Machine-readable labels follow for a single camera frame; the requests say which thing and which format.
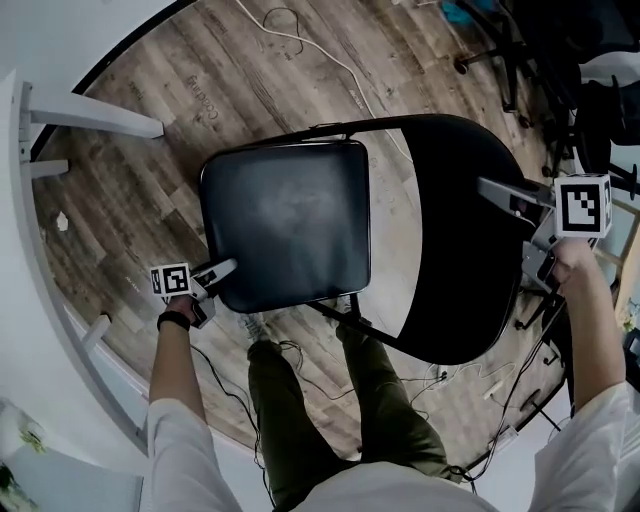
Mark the person's leg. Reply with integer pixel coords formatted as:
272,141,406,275
247,339,331,509
335,319,451,481

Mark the person's shoe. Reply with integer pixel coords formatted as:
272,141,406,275
237,312,274,346
327,294,374,329

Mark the long white cable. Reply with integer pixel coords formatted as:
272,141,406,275
234,0,416,162

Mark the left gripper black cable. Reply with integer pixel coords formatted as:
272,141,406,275
189,344,276,506

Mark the person's right leg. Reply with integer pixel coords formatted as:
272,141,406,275
335,319,451,481

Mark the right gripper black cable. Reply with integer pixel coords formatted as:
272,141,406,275
462,299,571,484

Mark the person's left leg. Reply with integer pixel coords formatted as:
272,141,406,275
247,339,331,509

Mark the person's right shoe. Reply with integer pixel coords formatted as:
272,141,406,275
327,294,374,329

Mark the person's left forearm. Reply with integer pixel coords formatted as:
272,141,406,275
148,319,209,421

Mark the person's right forearm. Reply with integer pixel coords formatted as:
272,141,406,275
557,279,629,416

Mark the white table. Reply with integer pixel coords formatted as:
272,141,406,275
0,68,166,469

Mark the black folding chair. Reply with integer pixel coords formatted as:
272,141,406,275
199,113,526,366

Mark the person's white sweatshirt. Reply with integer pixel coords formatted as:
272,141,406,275
144,382,640,512

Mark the person's left hand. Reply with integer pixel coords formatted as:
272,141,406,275
167,294,200,322

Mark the teal floor item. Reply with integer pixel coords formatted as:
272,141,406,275
439,0,474,26

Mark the person's right hand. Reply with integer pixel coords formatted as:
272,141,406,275
552,238,599,297

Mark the black looped floor cable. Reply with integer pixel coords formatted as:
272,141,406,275
262,5,306,62

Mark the person's left shoe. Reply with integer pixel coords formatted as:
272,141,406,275
237,312,274,346

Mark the white rectangular device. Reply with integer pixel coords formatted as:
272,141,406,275
492,424,521,447

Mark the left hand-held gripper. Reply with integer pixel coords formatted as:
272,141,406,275
149,258,238,330

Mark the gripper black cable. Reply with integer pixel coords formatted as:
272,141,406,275
462,299,571,484
189,344,276,506

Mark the black wrist band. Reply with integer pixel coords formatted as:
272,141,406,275
156,309,192,332

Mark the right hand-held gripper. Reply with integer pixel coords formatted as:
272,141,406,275
477,173,612,296

